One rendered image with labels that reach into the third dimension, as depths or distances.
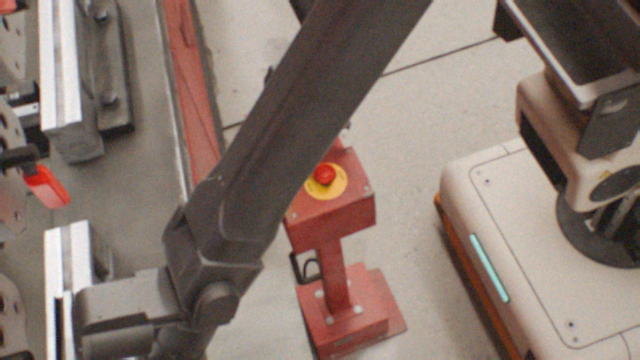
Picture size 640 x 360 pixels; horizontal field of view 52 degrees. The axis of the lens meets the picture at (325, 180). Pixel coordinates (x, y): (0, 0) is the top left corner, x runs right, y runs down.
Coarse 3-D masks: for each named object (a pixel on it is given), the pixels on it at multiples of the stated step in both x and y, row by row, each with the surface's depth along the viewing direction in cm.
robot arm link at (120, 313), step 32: (96, 288) 54; (128, 288) 55; (160, 288) 55; (224, 288) 52; (96, 320) 52; (128, 320) 54; (160, 320) 54; (192, 320) 53; (224, 320) 54; (96, 352) 53; (128, 352) 55
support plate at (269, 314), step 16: (272, 272) 79; (288, 272) 79; (256, 288) 78; (272, 288) 78; (288, 288) 78; (240, 304) 77; (256, 304) 77; (272, 304) 77; (288, 304) 77; (240, 320) 76; (256, 320) 76; (272, 320) 76; (288, 320) 76; (224, 336) 75; (240, 336) 75; (256, 336) 75; (272, 336) 75; (288, 336) 75; (304, 336) 75; (208, 352) 75; (224, 352) 75; (240, 352) 74; (256, 352) 74; (272, 352) 74; (288, 352) 74; (304, 352) 74
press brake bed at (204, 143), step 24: (168, 0) 148; (192, 0) 244; (168, 24) 137; (192, 24) 197; (168, 48) 127; (192, 48) 176; (192, 72) 159; (192, 96) 145; (192, 120) 134; (216, 120) 213; (192, 144) 124; (216, 144) 172; (192, 168) 117
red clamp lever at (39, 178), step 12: (0, 156) 60; (12, 156) 60; (24, 156) 60; (36, 156) 61; (24, 168) 62; (36, 168) 63; (48, 168) 64; (24, 180) 64; (36, 180) 63; (48, 180) 64; (36, 192) 65; (48, 192) 65; (60, 192) 66; (48, 204) 67; (60, 204) 67
